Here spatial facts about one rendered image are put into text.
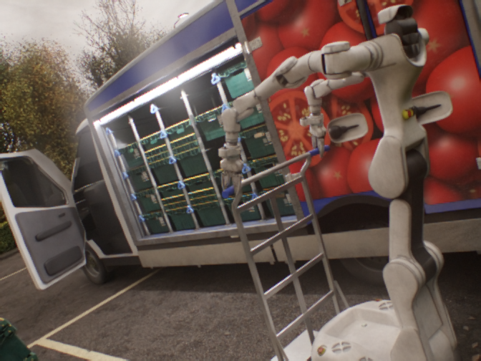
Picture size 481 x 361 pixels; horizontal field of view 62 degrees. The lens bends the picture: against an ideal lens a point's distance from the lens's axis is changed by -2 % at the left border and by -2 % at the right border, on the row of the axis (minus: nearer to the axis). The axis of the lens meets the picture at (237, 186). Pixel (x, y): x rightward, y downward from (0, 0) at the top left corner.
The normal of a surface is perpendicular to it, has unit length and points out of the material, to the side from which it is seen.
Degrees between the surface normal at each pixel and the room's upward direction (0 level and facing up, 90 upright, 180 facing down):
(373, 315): 74
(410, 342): 90
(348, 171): 90
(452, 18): 90
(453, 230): 90
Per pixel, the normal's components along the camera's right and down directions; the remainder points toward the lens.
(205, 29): -0.62, 0.30
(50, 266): 0.87, -0.25
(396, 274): -0.76, 0.33
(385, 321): -0.82, 0.05
